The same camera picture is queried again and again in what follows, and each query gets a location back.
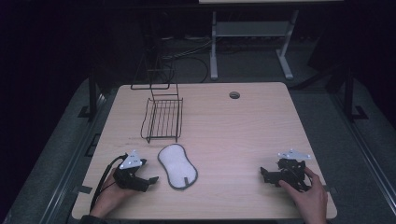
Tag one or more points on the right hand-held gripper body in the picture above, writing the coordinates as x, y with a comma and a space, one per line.
291, 172

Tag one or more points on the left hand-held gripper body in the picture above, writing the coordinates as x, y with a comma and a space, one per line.
130, 174

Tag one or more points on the white sponge with grey edge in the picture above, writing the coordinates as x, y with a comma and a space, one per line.
177, 166

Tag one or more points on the person's right hand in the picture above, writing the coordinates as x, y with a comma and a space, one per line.
306, 199

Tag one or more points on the person's left hand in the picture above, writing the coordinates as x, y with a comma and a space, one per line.
109, 199

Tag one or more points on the grey table grommet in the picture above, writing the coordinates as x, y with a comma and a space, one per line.
234, 95

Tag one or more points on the grey metal stand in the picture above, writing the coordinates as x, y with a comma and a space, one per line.
250, 40

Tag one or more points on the black metal post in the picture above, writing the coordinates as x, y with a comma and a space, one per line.
92, 93
350, 95

